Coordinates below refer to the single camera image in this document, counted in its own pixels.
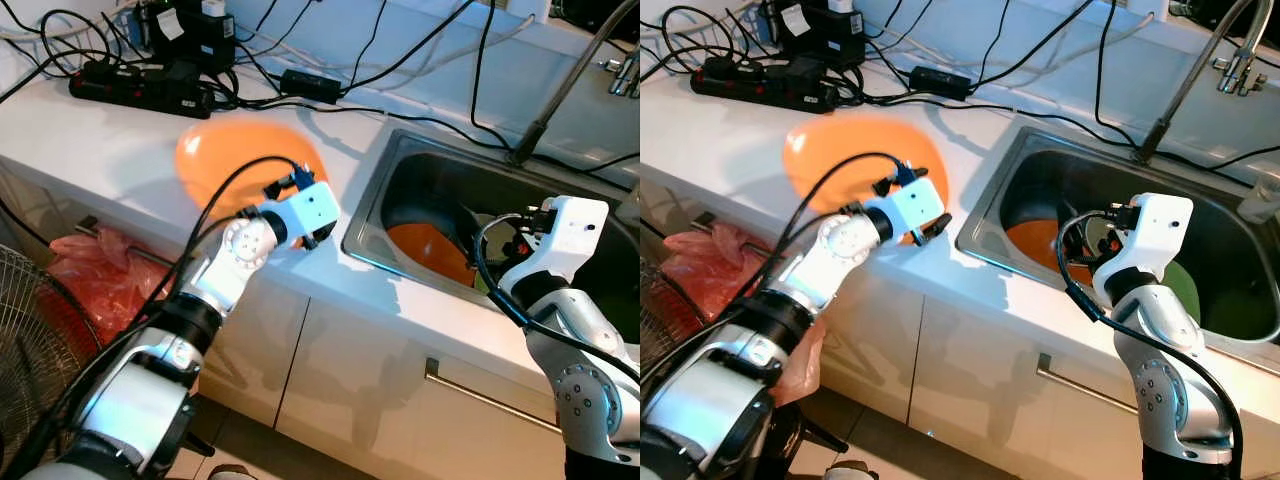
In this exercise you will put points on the red plastic bag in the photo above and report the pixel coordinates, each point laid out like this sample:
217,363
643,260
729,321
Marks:
710,280
100,285

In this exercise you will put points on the white kitchen cabinet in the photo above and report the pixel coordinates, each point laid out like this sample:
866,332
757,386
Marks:
350,380
980,390

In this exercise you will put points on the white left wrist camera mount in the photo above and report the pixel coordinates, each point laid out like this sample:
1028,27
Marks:
300,210
915,205

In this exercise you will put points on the black charger with white labels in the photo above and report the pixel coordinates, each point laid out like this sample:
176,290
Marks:
190,35
815,32

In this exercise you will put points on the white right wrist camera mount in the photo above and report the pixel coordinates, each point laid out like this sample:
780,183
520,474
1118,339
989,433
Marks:
1155,232
570,235

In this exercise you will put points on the stainless steel sink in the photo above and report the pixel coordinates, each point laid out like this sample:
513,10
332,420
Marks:
410,180
1030,175

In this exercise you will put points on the black box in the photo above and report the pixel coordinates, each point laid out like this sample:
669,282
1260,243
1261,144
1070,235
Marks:
595,10
1220,10

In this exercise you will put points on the orange plastic plate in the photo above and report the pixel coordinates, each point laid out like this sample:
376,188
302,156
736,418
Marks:
225,160
840,150

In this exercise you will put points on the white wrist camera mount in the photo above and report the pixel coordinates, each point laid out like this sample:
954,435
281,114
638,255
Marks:
570,235
1155,232
915,205
300,210

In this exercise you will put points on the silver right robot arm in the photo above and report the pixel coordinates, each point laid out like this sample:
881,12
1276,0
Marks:
1170,370
580,370

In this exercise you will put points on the black power adapter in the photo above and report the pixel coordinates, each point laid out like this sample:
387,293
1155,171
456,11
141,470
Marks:
310,85
940,82

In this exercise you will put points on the orange plastic bowl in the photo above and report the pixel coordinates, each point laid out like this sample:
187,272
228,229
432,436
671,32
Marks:
1040,248
430,255

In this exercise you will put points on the metal tap valve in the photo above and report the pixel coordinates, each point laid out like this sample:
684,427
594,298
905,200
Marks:
625,75
1238,70

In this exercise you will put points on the black power strip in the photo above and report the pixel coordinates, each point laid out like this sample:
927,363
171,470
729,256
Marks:
130,90
760,85

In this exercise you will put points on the metal grille fan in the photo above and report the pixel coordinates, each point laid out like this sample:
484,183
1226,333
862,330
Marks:
40,350
660,330

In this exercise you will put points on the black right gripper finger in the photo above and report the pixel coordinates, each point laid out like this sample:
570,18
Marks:
474,235

